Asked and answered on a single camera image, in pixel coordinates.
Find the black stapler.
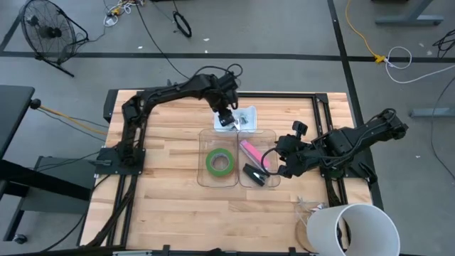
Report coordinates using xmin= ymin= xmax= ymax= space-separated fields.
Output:
xmin=242 ymin=163 xmax=270 ymax=187

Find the coiled black cable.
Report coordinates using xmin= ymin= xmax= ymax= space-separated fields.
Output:
xmin=172 ymin=11 xmax=193 ymax=39

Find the grey desk foot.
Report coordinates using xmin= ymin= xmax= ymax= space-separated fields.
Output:
xmin=375 ymin=0 xmax=445 ymax=28

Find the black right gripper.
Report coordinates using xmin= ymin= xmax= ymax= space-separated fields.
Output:
xmin=274 ymin=120 xmax=319 ymax=179

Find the white plastic tray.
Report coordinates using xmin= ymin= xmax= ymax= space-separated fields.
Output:
xmin=213 ymin=105 xmax=258 ymax=133

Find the black desk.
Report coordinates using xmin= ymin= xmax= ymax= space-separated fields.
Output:
xmin=0 ymin=84 xmax=93 ymax=246

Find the black cable bundle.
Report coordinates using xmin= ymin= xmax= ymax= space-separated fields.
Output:
xmin=87 ymin=174 xmax=139 ymax=248
xmin=325 ymin=177 xmax=348 ymax=208

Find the white and yellow cable tangle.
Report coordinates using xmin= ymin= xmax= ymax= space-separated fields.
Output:
xmin=102 ymin=0 xmax=146 ymax=28

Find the clear plastic wrapper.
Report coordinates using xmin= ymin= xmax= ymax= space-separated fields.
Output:
xmin=296 ymin=194 xmax=328 ymax=216

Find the black table end bracket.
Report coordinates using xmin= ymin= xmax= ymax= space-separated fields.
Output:
xmin=103 ymin=89 xmax=119 ymax=122

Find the black aluminium table frame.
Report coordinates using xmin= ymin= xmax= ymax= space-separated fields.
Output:
xmin=106 ymin=90 xmax=348 ymax=250

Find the black cable tangle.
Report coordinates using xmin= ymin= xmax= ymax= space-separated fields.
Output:
xmin=432 ymin=28 xmax=455 ymax=58

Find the pink stapler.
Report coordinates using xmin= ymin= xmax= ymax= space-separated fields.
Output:
xmin=240 ymin=139 xmax=271 ymax=171

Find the thin black floor cable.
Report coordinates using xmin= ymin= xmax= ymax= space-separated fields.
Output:
xmin=429 ymin=76 xmax=455 ymax=181

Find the long black floor cable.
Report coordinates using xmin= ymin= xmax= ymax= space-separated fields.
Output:
xmin=134 ymin=0 xmax=191 ymax=80

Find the clear plastic bin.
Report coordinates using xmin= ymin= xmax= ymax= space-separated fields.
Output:
xmin=237 ymin=128 xmax=282 ymax=188
xmin=197 ymin=128 xmax=240 ymax=188

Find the grey floor bar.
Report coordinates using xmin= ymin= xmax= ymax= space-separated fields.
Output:
xmin=408 ymin=108 xmax=455 ymax=119

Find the white cylindrical shade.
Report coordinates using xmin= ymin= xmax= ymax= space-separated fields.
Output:
xmin=306 ymin=203 xmax=402 ymax=256

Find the yellow extension cable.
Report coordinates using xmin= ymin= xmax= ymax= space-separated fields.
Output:
xmin=345 ymin=0 xmax=387 ymax=64

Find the round wooden disc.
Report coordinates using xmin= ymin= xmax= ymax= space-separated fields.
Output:
xmin=294 ymin=216 xmax=316 ymax=252

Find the black floor fan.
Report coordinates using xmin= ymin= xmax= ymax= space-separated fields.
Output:
xmin=19 ymin=0 xmax=90 ymax=78

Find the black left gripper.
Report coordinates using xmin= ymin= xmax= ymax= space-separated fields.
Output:
xmin=209 ymin=76 xmax=240 ymax=129

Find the green tape roll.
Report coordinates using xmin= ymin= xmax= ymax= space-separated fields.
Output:
xmin=205 ymin=147 xmax=235 ymax=178

